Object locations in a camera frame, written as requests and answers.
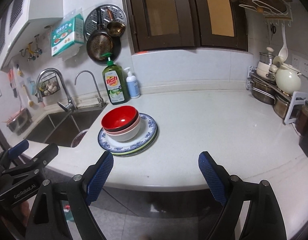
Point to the steel pot shelf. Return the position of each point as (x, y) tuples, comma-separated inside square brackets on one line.
[(281, 106), (263, 93)]

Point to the chrome tall faucet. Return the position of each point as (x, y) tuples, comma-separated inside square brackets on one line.
[(70, 105)]

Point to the dark brown window frame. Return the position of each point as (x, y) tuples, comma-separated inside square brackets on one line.
[(186, 24)]

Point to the pink bowl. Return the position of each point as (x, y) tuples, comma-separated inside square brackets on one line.
[(134, 125)]

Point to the steel pot upper shelf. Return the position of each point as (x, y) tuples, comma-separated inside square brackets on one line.
[(263, 93)]

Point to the cream ceramic kettle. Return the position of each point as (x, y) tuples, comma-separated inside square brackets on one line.
[(287, 77)]

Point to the red black bowl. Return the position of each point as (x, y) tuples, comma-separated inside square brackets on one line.
[(119, 118)]

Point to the steel bowl by sink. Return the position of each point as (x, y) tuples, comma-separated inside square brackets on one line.
[(20, 122)]

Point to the green plate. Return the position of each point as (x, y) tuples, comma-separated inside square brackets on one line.
[(141, 148)]

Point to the metal pot rack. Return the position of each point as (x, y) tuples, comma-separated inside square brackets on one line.
[(297, 99)]

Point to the cream pot with lid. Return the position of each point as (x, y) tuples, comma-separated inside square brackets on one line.
[(265, 68)]

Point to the black scissors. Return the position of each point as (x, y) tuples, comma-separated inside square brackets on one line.
[(273, 30)]

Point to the steel kitchen sink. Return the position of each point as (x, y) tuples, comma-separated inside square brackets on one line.
[(65, 129)]

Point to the white blue pump bottle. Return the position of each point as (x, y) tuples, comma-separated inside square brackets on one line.
[(132, 84)]

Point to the black box on counter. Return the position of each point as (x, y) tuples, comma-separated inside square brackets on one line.
[(304, 144)]

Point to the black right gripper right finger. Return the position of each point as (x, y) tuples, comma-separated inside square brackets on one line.
[(264, 219)]

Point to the green dish soap bottle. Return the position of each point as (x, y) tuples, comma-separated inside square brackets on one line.
[(114, 80)]

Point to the perforated steel steamer tray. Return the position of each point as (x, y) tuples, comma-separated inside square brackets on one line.
[(91, 21)]

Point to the wall power socket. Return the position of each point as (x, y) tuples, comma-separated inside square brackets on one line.
[(300, 63)]

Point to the wire basket on faucet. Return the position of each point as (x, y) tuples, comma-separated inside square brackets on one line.
[(49, 85)]

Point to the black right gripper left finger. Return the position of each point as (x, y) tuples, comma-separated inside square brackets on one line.
[(47, 219)]

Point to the paper towel pack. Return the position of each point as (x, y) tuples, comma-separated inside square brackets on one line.
[(68, 37)]

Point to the beige speckled large bowl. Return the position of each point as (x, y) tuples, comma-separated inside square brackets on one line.
[(126, 136)]

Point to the brass hanging strainer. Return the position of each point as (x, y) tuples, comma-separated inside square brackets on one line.
[(115, 29)]

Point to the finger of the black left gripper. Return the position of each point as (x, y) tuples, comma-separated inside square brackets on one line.
[(18, 149), (46, 155)]

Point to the dark glass jar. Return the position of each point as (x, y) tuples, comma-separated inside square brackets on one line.
[(301, 123)]

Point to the steel pot lower shelf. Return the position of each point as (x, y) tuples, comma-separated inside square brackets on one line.
[(281, 106)]

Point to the dark hanging frying pan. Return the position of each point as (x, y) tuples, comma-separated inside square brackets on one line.
[(100, 43)]

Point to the white range hood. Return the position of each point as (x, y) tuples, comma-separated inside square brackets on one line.
[(22, 22)]

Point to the blue floral white plate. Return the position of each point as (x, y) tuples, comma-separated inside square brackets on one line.
[(148, 127)]

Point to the white plastic ladle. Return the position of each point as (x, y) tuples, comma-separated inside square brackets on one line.
[(283, 53)]

